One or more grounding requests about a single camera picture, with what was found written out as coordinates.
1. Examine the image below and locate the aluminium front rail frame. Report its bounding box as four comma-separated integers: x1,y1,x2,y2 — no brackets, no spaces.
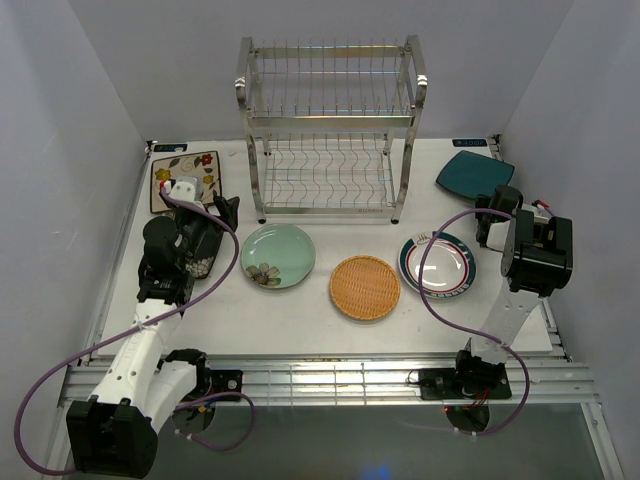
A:
94,139,597,406

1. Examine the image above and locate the black square floral plate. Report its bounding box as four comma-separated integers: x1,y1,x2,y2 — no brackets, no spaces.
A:
186,226,224,280

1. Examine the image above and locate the light green floral plate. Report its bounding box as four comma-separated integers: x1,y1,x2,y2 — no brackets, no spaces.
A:
240,224,316,290

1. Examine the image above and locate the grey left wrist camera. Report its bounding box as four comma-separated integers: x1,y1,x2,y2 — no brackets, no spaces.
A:
164,176,203,203

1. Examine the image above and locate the stainless steel dish rack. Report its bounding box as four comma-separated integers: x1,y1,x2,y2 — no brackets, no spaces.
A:
234,35,428,224

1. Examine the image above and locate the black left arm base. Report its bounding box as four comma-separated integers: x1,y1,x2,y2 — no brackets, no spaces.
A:
185,368,244,400

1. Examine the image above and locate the dark teal square plate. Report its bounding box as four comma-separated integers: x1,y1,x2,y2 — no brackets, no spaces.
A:
435,150,515,200

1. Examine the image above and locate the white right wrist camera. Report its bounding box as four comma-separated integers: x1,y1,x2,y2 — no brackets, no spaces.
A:
522,202,551,224

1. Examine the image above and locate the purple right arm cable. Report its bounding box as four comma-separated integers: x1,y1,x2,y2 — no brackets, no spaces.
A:
399,207,532,437

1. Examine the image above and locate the white plate teal red rim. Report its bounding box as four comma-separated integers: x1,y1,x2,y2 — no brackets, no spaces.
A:
398,233,477,299

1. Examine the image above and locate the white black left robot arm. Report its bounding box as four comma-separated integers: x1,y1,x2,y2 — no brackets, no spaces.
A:
66,196,240,479

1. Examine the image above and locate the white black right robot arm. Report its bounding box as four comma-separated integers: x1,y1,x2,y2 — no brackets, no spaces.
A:
451,185,573,397

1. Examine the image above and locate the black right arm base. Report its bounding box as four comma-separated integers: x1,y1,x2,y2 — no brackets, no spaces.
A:
406,368,512,400

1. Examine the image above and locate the cream square floral plate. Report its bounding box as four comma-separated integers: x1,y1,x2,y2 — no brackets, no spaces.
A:
150,151,222,214

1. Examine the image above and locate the woven bamboo round plate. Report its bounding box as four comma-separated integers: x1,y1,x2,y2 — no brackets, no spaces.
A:
329,255,401,322

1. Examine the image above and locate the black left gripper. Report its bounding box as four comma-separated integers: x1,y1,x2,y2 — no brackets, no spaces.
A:
173,196,238,270

